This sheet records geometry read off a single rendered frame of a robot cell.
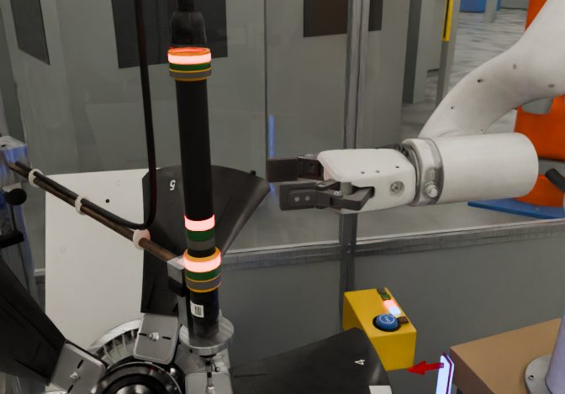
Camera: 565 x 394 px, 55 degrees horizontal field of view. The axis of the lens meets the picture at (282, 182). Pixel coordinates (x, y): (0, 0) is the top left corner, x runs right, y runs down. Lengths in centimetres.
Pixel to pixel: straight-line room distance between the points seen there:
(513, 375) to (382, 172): 66
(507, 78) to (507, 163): 11
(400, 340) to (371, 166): 55
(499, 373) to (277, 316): 68
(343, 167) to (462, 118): 22
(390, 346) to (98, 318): 55
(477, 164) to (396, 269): 99
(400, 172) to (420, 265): 105
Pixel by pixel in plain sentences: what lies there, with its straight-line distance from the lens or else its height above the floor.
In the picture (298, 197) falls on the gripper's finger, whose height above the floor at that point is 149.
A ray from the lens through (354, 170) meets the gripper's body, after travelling 63.
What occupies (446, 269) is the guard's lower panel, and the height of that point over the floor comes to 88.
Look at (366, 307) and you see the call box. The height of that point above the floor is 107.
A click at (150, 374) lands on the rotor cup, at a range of 74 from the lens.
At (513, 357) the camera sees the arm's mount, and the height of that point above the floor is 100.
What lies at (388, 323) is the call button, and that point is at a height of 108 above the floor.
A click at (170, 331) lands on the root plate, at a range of 78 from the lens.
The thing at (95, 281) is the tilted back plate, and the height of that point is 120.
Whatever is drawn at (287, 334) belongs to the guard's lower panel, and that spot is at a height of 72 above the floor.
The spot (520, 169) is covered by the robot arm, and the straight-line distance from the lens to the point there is 72.
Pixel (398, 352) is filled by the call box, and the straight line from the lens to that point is 114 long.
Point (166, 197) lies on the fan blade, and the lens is 86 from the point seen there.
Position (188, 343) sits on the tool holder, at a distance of 72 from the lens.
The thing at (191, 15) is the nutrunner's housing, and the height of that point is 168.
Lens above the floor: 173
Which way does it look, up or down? 22 degrees down
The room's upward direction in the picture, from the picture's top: straight up
